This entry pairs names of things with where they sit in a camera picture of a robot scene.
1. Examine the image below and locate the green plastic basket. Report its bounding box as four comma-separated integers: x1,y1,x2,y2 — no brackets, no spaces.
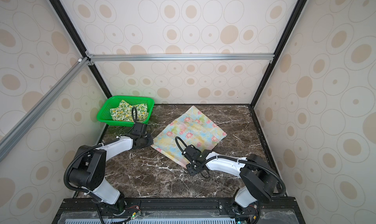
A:
97,95,155,127

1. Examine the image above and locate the lemon print folded skirt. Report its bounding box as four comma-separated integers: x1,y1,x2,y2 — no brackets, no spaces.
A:
110,100,149,122

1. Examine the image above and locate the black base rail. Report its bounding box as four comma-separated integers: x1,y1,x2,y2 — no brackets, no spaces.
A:
53,197,305,224

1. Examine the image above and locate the pastel floral skirt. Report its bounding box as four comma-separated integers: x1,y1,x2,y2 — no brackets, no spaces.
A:
152,106,227,168

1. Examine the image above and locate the black left corner post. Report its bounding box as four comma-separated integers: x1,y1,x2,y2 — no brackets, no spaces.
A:
48,0,112,99

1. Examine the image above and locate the horizontal aluminium back rail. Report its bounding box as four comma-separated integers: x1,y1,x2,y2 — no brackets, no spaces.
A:
89,53,275,61

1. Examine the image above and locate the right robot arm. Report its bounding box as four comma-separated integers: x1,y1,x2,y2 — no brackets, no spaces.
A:
181,145,286,208

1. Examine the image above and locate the black right corner post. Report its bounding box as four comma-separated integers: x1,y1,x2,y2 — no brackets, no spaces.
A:
250,0,313,107

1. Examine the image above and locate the black corner post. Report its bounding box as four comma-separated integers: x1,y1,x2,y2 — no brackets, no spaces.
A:
48,0,112,99
250,0,313,107

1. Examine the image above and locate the diagonal aluminium left rail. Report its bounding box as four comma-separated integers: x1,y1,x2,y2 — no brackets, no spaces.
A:
1,57,89,160

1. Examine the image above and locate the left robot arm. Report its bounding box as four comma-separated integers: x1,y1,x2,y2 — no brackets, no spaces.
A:
63,122,153,205

